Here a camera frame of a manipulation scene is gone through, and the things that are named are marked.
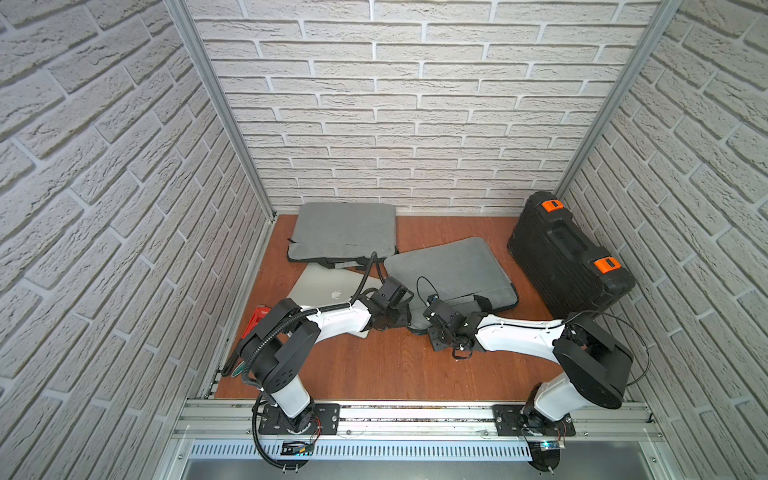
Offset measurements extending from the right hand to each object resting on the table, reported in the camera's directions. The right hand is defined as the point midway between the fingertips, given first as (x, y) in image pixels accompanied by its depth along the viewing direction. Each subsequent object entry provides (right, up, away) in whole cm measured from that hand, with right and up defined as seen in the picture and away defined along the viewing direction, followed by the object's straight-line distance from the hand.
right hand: (438, 333), depth 89 cm
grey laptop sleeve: (+7, +18, +8) cm, 21 cm away
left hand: (-9, +6, 0) cm, 10 cm away
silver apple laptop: (-39, +13, +10) cm, 42 cm away
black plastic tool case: (+35, +20, -8) cm, 41 cm away
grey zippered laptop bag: (-33, +31, +21) cm, 50 cm away
